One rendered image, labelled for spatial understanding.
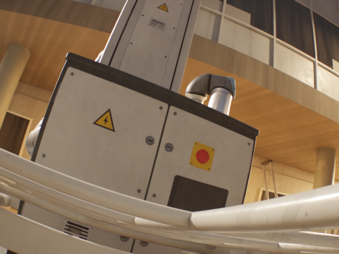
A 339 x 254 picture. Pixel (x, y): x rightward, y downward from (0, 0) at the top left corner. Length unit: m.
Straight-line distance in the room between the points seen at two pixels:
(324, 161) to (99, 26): 5.92
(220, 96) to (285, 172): 8.13
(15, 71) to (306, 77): 6.15
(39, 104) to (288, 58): 6.12
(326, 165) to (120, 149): 7.35
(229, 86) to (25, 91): 7.33
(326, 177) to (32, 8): 7.37
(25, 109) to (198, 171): 7.78
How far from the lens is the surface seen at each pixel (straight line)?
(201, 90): 1.71
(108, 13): 5.48
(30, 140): 1.44
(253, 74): 5.65
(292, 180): 9.79
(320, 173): 7.88
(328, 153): 8.02
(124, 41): 1.33
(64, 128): 0.72
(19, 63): 6.62
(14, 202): 1.69
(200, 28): 6.17
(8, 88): 6.43
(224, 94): 1.64
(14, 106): 8.53
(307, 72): 7.14
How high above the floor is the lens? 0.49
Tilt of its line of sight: 20 degrees up
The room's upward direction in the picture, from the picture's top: 15 degrees clockwise
